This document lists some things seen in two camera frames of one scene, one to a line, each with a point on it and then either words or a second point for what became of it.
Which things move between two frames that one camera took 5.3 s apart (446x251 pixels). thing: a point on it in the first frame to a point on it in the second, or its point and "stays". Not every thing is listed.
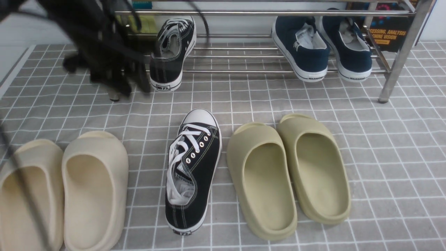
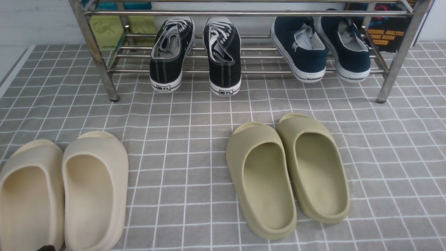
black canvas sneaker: [193, 160] to [222, 44]
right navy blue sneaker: [353, 53] stays
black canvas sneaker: [175, 37] stays
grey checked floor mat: [395, 151] stays
